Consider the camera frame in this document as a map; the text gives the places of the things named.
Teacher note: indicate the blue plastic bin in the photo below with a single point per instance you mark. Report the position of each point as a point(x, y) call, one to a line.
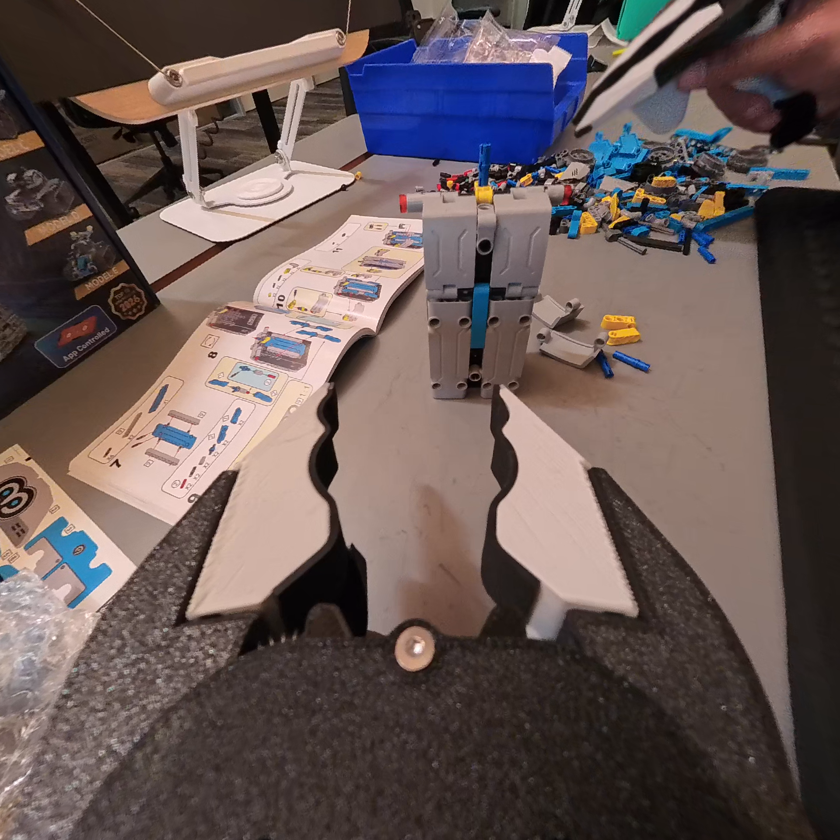
point(446, 112)

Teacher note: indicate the grey blue toy brick assembly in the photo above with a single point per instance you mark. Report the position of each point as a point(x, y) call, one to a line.
point(453, 250)

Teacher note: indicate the toy robot kit box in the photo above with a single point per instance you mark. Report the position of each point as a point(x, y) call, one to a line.
point(66, 263)

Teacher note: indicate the tan board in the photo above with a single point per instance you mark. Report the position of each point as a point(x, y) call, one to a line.
point(112, 105)

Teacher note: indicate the clear plastic bags of bricks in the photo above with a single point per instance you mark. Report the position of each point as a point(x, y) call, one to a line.
point(479, 40)

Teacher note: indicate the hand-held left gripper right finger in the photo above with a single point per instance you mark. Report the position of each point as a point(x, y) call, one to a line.
point(565, 545)

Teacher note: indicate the teal board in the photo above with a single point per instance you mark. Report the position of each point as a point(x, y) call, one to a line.
point(637, 16)

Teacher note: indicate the black partition board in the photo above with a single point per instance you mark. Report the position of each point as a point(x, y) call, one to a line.
point(40, 53)

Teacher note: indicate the grey desk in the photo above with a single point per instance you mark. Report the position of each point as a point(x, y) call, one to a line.
point(683, 433)

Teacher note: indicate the crumpled clear plastic bag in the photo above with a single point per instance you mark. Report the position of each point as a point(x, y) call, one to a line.
point(33, 656)

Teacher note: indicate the white desk stand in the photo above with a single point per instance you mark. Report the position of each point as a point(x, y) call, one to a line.
point(250, 66)

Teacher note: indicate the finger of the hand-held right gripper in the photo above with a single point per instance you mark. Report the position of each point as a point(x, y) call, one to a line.
point(650, 66)
point(656, 26)

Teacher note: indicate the pile of small toy bricks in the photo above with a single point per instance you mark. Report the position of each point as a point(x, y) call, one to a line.
point(656, 197)

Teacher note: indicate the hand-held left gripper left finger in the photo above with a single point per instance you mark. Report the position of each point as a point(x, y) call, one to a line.
point(263, 551)

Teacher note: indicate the blue sticker sheet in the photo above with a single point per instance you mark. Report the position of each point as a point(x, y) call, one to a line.
point(53, 551)

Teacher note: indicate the person's right hand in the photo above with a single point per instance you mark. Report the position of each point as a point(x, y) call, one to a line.
point(788, 53)

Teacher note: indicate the brick instruction booklet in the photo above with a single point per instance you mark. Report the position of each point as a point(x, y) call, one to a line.
point(236, 381)

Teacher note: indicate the blue toy brick pin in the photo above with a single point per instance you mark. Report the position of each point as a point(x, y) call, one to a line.
point(604, 364)
point(630, 361)

